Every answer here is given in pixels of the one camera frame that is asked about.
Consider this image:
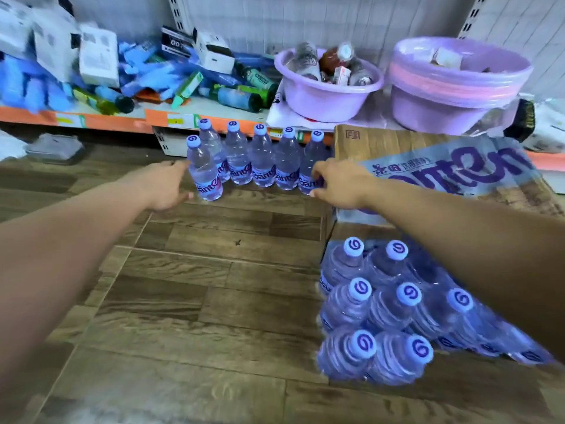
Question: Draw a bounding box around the white plastic sheet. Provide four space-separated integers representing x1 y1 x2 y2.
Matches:
0 130 27 162

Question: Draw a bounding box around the dark bottle green label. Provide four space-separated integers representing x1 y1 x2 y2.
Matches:
211 83 278 109

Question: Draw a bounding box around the white printed carton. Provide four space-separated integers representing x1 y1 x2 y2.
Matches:
0 0 80 82
79 24 120 89

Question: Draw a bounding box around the dark bottle blue label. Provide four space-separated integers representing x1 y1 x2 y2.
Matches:
197 85 264 114

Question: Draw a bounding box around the small white yellow price label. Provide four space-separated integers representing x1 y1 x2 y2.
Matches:
264 127 305 143

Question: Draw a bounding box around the silver patterned can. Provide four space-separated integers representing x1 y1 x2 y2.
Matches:
348 57 374 87

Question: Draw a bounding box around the pink plastic basin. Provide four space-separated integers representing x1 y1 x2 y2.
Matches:
388 61 524 102

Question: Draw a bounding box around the green white slim box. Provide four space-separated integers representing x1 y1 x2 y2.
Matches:
171 71 205 110

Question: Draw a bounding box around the brown carton purple print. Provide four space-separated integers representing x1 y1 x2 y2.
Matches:
331 124 565 243

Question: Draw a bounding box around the brown drink bottle white cap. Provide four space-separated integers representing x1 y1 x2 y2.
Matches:
318 41 355 75

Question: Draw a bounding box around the white paper packet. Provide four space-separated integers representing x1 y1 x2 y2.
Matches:
434 47 463 69

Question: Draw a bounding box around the orange flat packet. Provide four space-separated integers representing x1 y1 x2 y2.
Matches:
134 90 191 107

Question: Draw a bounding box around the pile of blue tubes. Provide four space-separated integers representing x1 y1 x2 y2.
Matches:
0 39 274 113

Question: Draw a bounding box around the price label green arrow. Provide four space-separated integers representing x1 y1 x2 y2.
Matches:
167 113 202 130
55 112 87 128

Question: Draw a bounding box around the blue bottle dark cap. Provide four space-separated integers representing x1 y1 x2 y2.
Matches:
95 85 135 114

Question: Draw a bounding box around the black white packet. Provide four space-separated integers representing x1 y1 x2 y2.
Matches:
503 99 565 154

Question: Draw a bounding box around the pile of water bottles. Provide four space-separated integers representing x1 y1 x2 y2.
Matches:
197 118 557 387

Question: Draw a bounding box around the person's right forearm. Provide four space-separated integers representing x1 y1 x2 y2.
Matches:
364 176 565 365

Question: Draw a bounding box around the white orange-edged store shelf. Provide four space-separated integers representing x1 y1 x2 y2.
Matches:
0 0 565 195

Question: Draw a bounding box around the yellow green bottle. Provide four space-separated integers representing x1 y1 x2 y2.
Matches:
72 87 118 116

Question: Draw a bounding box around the person's right hand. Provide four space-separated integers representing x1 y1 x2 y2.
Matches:
308 157 378 211

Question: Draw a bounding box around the dark bottle mint label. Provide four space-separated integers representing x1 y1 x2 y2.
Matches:
236 61 279 91

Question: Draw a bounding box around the clear plastic lid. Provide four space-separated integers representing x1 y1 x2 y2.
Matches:
25 132 85 166

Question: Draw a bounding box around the small purple plastic basin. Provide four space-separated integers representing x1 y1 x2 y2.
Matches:
274 47 385 123

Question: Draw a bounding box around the person's left forearm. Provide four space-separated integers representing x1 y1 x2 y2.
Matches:
0 180 151 389

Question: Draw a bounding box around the person's left hand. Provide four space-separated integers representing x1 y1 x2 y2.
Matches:
119 160 195 213

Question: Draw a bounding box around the large purple plastic basin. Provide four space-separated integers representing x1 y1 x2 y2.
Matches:
391 37 534 95
390 85 491 136

